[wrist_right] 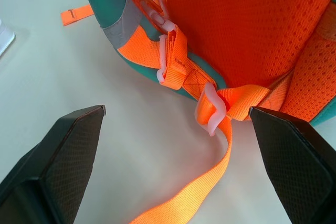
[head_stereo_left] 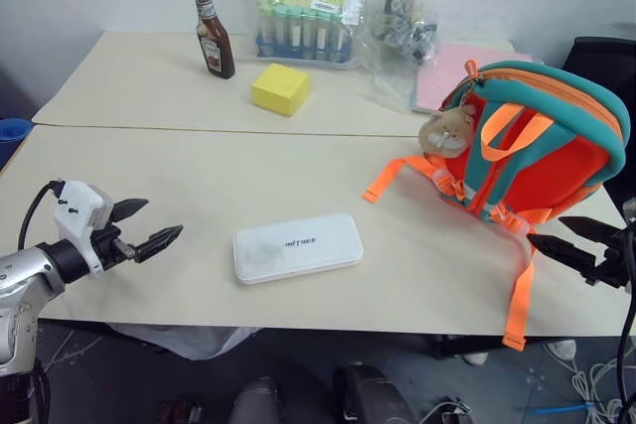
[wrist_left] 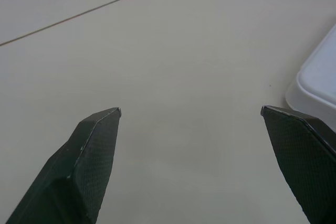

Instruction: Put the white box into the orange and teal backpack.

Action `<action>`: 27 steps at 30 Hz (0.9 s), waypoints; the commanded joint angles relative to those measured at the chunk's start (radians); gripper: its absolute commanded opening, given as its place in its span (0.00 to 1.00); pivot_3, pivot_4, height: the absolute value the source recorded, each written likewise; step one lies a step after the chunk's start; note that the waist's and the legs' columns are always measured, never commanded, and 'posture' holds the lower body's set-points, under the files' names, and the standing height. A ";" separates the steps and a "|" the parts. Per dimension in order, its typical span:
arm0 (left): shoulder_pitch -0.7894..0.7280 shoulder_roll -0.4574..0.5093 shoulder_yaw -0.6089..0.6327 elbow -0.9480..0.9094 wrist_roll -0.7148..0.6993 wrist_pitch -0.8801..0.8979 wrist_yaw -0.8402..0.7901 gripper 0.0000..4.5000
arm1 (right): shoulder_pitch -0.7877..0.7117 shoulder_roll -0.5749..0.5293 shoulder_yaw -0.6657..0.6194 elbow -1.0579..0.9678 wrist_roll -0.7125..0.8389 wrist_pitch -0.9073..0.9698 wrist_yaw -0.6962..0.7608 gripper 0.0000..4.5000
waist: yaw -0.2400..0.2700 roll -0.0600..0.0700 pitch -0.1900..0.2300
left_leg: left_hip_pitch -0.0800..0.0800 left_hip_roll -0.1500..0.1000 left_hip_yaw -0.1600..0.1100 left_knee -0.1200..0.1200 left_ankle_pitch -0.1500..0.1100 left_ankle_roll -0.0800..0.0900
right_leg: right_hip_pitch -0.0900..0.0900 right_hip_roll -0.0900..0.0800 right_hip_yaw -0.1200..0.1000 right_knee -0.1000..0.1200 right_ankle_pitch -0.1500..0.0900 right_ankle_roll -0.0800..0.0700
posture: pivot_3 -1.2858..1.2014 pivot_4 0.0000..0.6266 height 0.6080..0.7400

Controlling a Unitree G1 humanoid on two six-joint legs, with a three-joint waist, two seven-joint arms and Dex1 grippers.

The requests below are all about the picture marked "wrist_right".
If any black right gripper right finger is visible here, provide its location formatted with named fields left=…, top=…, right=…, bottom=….
left=248, top=106, right=336, bottom=224

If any clear plastic object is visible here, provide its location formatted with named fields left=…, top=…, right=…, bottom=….
left=0, top=19, right=16, bottom=58

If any teal and orange backpack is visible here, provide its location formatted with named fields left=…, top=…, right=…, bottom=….
left=60, top=0, right=336, bottom=224

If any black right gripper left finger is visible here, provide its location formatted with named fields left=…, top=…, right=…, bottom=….
left=0, top=105, right=106, bottom=224

